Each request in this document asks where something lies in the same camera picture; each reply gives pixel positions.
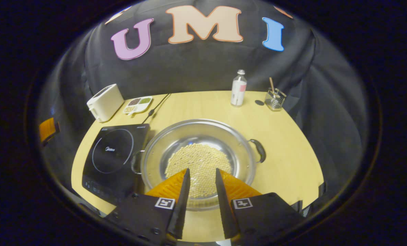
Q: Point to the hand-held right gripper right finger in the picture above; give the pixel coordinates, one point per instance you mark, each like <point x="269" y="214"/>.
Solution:
<point x="224" y="205"/>

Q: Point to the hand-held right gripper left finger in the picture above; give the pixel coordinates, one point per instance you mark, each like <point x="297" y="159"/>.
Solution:
<point x="184" y="201"/>

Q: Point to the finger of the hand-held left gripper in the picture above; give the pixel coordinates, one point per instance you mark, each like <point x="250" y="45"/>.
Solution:
<point x="48" y="130"/>

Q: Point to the steel pot with beans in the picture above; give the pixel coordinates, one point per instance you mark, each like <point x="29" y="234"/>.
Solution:
<point x="196" y="133"/>

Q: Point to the black induction cooktop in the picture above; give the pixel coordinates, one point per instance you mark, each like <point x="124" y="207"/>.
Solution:
<point x="114" y="153"/>

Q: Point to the white toaster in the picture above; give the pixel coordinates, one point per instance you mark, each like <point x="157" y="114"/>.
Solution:
<point x="104" y="102"/>

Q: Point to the white divided bean dish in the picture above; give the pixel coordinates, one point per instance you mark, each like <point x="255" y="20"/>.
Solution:
<point x="137" y="105"/>

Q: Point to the dark bottle cap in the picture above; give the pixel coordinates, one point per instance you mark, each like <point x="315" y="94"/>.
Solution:
<point x="259" y="102"/>

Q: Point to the clear plastic bottle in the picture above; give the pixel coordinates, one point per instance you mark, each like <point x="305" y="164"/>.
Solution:
<point x="238" y="90"/>

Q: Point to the glass holder with stick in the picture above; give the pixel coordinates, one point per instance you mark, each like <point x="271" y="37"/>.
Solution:
<point x="275" y="99"/>

